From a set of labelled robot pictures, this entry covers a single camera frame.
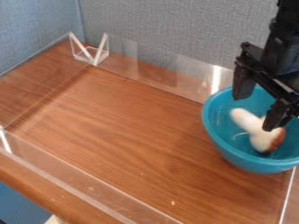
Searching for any white toy mushroom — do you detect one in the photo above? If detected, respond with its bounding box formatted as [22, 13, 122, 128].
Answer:
[229, 108, 285, 154]

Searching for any blue plastic bowl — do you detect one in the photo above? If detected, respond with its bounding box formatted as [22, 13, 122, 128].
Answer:
[201, 87, 299, 174]

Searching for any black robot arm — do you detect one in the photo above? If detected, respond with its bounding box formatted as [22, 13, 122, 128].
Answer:
[232, 0, 299, 131]

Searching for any clear acrylic barrier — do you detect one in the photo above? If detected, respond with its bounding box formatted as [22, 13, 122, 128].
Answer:
[0, 36, 299, 224]

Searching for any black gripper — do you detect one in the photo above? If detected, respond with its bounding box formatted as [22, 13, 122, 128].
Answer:
[232, 27, 299, 132]

